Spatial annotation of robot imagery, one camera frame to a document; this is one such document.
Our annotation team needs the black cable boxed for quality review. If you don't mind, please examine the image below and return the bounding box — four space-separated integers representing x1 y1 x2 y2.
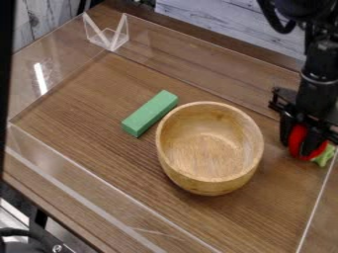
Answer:
257 0 298 35

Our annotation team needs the red plush strawberry toy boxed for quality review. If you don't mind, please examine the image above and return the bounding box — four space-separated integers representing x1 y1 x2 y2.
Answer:
287 125 336 167

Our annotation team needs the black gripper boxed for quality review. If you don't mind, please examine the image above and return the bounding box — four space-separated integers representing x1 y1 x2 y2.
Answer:
269 87 338 157

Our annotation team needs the black table leg bracket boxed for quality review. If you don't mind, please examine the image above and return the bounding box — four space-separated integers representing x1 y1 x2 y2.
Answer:
30 208 76 253

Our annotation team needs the green rectangular block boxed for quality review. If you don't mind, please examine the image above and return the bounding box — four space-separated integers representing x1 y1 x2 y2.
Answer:
122 90 178 137

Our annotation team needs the clear acrylic corner bracket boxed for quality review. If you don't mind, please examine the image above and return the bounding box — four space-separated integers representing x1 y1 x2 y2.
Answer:
82 13 130 52

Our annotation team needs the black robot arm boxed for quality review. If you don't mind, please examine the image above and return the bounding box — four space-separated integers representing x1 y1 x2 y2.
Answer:
258 0 338 160

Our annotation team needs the wooden bowl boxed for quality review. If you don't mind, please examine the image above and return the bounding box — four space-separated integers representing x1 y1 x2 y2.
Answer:
157 101 265 196

